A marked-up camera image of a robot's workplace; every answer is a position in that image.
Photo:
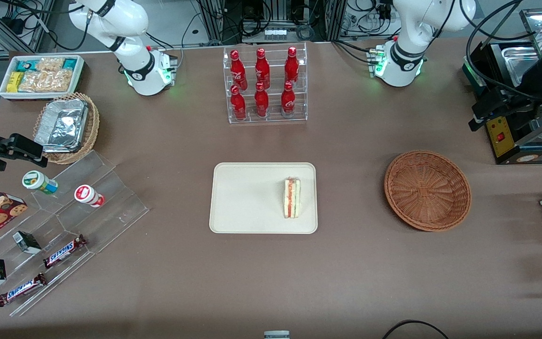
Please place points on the teal snack packet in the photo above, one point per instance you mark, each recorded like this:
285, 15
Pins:
69, 63
25, 65

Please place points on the red cola bottle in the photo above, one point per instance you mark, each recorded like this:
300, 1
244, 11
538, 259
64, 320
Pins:
262, 69
238, 104
261, 102
238, 70
288, 101
291, 67

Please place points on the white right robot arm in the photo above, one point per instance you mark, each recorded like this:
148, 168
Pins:
130, 21

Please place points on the round brown wicker basket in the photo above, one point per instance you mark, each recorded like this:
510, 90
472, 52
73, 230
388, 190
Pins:
427, 190

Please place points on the clear cracker packet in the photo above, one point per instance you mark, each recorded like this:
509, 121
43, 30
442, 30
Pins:
50, 64
47, 81

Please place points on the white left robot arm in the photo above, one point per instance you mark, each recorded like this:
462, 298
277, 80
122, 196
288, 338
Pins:
417, 28

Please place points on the red label yogurt cup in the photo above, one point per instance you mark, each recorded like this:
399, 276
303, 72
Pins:
88, 195

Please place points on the white power strip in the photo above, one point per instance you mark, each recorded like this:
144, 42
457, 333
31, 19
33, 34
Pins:
275, 34

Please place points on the triangle sandwich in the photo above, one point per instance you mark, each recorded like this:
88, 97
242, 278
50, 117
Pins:
292, 197

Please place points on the clear acrylic bottle rack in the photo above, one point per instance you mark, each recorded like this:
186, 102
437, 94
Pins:
266, 120

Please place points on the beige rectangular tray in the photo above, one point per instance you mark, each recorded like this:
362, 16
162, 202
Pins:
247, 197

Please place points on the small grey device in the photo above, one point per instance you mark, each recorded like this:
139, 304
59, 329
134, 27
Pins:
276, 334

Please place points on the brown Snickers bar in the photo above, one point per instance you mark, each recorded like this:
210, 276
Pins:
64, 251
21, 289

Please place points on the clear acrylic stepped shelf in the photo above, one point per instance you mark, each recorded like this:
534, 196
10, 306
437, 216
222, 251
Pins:
111, 202

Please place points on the black yellow sealing machine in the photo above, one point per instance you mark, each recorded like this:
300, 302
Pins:
501, 139

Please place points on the yellow snack packet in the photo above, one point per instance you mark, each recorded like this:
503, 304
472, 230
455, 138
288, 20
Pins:
14, 82

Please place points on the white plastic snack bin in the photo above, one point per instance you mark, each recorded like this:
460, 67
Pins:
79, 70

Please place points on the oval brown wicker basket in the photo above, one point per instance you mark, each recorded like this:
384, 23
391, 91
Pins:
93, 122

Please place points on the silver foil tray stack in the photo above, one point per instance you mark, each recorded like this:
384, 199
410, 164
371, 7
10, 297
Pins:
61, 126

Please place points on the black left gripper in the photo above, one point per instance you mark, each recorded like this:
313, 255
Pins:
524, 88

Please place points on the green label yogurt cup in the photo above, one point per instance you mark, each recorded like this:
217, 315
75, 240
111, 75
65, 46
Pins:
39, 182

